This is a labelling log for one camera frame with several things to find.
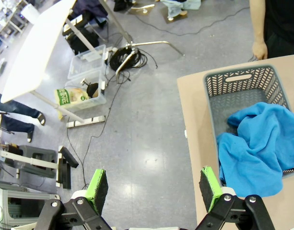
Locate bright blue terry top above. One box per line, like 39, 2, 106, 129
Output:
216, 102, 294, 198

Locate person's right forearm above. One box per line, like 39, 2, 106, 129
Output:
249, 0, 266, 44

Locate grey plastic stool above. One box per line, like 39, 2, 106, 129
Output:
17, 145, 58, 179

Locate dark purple cloth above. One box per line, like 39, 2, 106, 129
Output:
71, 0, 109, 24

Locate black bag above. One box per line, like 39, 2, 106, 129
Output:
62, 14, 101, 55

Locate white rectangular table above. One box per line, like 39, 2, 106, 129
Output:
0, 0, 106, 129

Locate grey woven-pattern plastic basket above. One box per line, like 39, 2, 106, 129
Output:
203, 64, 294, 185

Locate light blue jeans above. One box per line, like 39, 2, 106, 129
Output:
160, 0, 201, 19

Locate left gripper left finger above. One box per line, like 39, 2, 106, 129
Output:
34, 169, 115, 230

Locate grey plastic rack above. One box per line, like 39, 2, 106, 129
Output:
0, 184, 61, 227

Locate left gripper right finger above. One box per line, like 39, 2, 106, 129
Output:
194, 166, 276, 230

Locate metal mannequin base plate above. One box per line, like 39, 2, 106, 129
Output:
131, 3, 156, 14

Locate green and white snack bag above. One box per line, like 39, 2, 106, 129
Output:
54, 87, 90, 106

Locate black flat stand base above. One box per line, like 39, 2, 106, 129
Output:
56, 145, 80, 190

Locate person's right hand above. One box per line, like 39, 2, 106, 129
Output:
252, 40, 268, 60

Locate black fuzzy boot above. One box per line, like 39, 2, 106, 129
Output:
113, 0, 135, 12

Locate person in black t-shirt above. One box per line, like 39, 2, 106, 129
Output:
263, 0, 294, 59

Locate coiled black cable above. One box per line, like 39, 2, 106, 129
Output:
109, 46, 149, 72

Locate bystander in dark jeans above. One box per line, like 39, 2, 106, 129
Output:
0, 91, 46, 143

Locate silver light stand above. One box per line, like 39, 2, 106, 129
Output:
98, 0, 185, 83

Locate long black floor cable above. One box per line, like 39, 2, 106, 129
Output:
134, 7, 250, 36
66, 71, 130, 190

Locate clear plastic storage bin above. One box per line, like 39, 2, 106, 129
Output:
63, 70, 107, 113
67, 44, 107, 80

